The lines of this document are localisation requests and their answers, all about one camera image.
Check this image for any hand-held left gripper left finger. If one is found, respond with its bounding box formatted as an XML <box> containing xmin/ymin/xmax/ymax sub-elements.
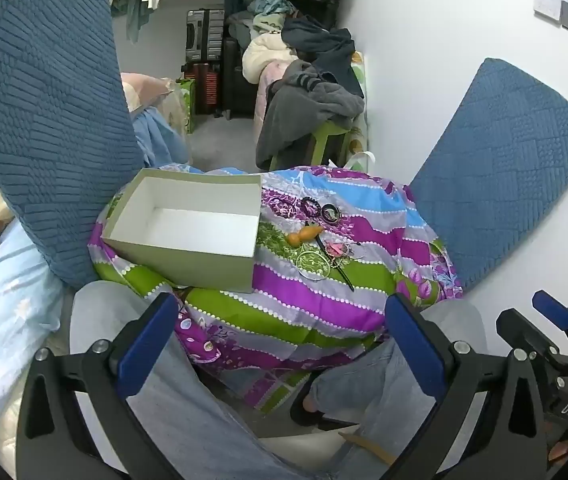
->
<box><xmin>16</xmin><ymin>292</ymin><xmax>179</xmax><ymax>480</ymax></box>

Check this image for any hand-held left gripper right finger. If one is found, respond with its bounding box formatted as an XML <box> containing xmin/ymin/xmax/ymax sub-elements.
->
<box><xmin>380</xmin><ymin>292</ymin><xmax>549</xmax><ymax>480</ymax></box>

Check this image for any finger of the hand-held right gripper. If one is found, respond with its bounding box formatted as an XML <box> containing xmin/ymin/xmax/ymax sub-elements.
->
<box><xmin>495</xmin><ymin>307</ymin><xmax>567</xmax><ymax>368</ymax></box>
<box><xmin>532</xmin><ymin>289</ymin><xmax>568</xmax><ymax>361</ymax></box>

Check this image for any olive cardboard box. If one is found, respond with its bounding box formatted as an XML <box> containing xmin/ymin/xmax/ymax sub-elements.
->
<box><xmin>100</xmin><ymin>168</ymin><xmax>263</xmax><ymax>294</ymax></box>

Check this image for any person's right leg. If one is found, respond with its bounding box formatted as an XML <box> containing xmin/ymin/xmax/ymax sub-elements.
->
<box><xmin>309</xmin><ymin>299</ymin><xmax>489</xmax><ymax>480</ymax></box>

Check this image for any person's leg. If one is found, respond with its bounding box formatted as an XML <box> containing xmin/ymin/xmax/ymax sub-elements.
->
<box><xmin>309</xmin><ymin>299</ymin><xmax>489</xmax><ymax>480</ymax></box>
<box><xmin>69</xmin><ymin>280</ymin><xmax>325</xmax><ymax>480</ymax></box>

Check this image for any colourful printed blanket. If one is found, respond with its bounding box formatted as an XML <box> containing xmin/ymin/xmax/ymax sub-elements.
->
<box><xmin>88</xmin><ymin>162</ymin><xmax>464</xmax><ymax>413</ymax></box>

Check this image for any person's left leg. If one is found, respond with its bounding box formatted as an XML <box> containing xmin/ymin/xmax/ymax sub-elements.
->
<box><xmin>69</xmin><ymin>280</ymin><xmax>325</xmax><ymax>480</ymax></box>

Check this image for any wooden stick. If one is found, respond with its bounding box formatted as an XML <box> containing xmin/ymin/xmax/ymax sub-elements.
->
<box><xmin>338</xmin><ymin>430</ymin><xmax>397</xmax><ymax>466</ymax></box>

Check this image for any black hair stick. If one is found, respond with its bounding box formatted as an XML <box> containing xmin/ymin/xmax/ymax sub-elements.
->
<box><xmin>313</xmin><ymin>232</ymin><xmax>356</xmax><ymax>292</ymax></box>

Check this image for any black slipper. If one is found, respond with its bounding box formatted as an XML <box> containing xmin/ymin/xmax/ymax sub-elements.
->
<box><xmin>290</xmin><ymin>374</ymin><xmax>361</xmax><ymax>431</ymax></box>

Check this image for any light blue bedding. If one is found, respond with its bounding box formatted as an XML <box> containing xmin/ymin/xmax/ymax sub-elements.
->
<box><xmin>0</xmin><ymin>132</ymin><xmax>77</xmax><ymax>468</ymax></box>

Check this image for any orange gourd ornament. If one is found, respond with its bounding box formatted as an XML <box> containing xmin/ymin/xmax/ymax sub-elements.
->
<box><xmin>286</xmin><ymin>225</ymin><xmax>325</xmax><ymax>249</ymax></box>

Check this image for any blue cloth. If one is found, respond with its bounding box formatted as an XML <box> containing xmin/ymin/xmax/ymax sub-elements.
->
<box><xmin>133</xmin><ymin>107</ymin><xmax>191</xmax><ymax>167</ymax></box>

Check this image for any green plastic stool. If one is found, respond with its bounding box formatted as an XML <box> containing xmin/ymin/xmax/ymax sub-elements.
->
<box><xmin>268</xmin><ymin>119</ymin><xmax>353</xmax><ymax>172</ymax></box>

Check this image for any floral printed board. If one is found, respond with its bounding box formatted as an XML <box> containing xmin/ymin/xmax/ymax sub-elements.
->
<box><xmin>348</xmin><ymin>51</ymin><xmax>373</xmax><ymax>157</ymax></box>

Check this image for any large blue quilted cushion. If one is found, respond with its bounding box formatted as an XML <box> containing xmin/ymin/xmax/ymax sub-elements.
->
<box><xmin>0</xmin><ymin>0</ymin><xmax>145</xmax><ymax>288</ymax></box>

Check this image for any green printed bag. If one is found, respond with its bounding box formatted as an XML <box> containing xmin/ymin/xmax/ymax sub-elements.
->
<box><xmin>176</xmin><ymin>77</ymin><xmax>197</xmax><ymax>134</ymax></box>

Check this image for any beige lace cloth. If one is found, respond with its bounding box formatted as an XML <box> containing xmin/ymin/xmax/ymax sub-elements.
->
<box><xmin>120</xmin><ymin>72</ymin><xmax>187</xmax><ymax>133</ymax></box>

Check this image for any grey fleece garment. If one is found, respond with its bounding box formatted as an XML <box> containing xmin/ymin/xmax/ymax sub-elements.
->
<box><xmin>255</xmin><ymin>59</ymin><xmax>367</xmax><ymax>171</ymax></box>

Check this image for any black suitcase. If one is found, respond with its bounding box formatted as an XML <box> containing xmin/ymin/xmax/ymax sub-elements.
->
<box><xmin>221</xmin><ymin>37</ymin><xmax>265</xmax><ymax>122</ymax></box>

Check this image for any dark navy garment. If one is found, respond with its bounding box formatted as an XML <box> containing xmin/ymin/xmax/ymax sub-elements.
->
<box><xmin>281</xmin><ymin>16</ymin><xmax>359</xmax><ymax>98</ymax></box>

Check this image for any cream fluffy blanket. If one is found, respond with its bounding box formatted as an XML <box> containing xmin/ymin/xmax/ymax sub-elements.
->
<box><xmin>242</xmin><ymin>31</ymin><xmax>291</xmax><ymax>82</ymax></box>

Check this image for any silver suitcase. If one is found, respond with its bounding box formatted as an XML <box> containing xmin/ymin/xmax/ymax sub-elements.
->
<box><xmin>185</xmin><ymin>8</ymin><xmax>226</xmax><ymax>64</ymax></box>

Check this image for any silver hoop ring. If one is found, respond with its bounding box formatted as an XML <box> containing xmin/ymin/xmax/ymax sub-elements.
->
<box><xmin>296</xmin><ymin>252</ymin><xmax>335</xmax><ymax>282</ymax></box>

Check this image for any white ribbon handle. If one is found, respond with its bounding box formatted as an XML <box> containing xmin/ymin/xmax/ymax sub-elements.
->
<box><xmin>346</xmin><ymin>150</ymin><xmax>377</xmax><ymax>172</ymax></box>

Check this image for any white wall socket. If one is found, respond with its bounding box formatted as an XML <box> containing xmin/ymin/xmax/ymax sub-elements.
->
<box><xmin>533</xmin><ymin>0</ymin><xmax>563</xmax><ymax>24</ymax></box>

